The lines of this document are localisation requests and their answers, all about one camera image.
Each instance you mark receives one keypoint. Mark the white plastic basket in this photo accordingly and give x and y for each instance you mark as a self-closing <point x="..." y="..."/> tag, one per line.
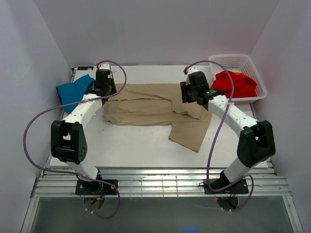
<point x="242" y="63"/>

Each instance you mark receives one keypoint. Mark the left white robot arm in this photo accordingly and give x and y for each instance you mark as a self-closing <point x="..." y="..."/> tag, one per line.
<point x="68" y="141"/>

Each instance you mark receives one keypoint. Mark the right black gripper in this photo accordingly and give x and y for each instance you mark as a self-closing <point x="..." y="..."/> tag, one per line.
<point x="183" y="92"/>

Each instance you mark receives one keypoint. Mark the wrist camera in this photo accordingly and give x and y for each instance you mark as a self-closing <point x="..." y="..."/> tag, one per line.
<point x="104" y="66"/>
<point x="190" y="70"/>

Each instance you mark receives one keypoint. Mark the aluminium frame rails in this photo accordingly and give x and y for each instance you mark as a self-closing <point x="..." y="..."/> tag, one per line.
<point x="159" y="183"/>

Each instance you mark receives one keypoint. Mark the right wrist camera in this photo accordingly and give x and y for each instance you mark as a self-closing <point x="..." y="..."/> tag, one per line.
<point x="190" y="70"/>

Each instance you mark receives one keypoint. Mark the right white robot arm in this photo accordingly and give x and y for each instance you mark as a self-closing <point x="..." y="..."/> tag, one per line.
<point x="256" y="139"/>

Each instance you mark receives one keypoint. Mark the folded blue t shirt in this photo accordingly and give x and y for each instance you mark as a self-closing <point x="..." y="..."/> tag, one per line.
<point x="73" y="92"/>

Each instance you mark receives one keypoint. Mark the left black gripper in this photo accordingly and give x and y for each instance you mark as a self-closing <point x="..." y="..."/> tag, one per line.
<point x="110" y="88"/>

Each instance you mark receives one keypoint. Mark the beige t shirt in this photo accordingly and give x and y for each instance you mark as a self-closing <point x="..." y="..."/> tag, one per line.
<point x="157" y="105"/>

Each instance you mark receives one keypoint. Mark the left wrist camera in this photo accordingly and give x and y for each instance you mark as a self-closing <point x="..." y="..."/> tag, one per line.
<point x="104" y="66"/>

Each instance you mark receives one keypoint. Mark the red t shirt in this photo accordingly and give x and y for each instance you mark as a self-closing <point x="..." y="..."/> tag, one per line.
<point x="244" y="86"/>

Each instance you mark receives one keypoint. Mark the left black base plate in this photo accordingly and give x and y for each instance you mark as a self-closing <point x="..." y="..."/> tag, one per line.
<point x="93" y="188"/>

